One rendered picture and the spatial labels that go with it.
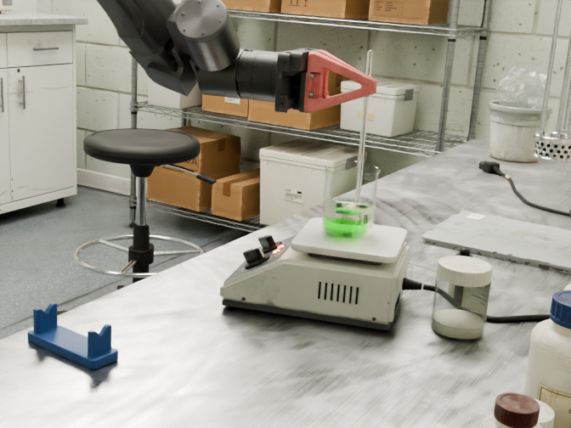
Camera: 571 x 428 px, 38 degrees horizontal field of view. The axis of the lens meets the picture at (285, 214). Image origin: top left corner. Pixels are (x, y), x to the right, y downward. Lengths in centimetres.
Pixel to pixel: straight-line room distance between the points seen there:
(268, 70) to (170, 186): 279
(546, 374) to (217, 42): 47
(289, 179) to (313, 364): 254
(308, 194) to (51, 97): 132
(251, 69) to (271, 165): 245
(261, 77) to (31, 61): 297
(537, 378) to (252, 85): 45
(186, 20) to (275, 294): 32
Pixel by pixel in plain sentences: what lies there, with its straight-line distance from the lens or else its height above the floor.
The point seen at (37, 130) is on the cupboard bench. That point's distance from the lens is 394.
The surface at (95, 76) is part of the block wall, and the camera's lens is 444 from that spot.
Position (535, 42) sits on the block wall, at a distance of 337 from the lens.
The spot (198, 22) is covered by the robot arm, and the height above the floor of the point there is 107.
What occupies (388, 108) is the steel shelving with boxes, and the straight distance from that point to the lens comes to 322.
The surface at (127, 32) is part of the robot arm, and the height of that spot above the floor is 105.
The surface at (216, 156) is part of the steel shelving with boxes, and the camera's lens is 366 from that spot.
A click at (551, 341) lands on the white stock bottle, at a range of 72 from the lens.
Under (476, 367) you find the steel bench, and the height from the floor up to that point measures 75.
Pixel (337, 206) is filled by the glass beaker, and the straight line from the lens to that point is 93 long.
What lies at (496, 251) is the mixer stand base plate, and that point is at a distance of 124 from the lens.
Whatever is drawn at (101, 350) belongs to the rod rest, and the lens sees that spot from 84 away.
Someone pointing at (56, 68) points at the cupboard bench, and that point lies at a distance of 398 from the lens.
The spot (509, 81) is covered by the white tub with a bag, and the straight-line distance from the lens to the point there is 197.
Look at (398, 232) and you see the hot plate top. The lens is 100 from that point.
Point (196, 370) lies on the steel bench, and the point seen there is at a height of 75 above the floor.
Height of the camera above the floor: 112
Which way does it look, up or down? 16 degrees down
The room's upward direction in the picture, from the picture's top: 4 degrees clockwise
